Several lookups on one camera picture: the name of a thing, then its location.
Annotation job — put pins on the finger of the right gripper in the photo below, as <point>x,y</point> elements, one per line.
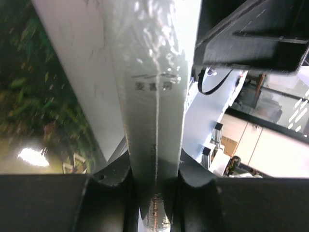
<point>270,36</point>

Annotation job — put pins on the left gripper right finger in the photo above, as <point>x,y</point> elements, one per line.
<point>208,203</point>

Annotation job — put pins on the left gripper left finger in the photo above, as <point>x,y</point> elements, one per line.
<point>103,202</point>

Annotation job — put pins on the green forest cover book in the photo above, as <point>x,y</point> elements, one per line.
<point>43,129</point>

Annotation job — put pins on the white Great Gatsby book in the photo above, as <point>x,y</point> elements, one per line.
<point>152,49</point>

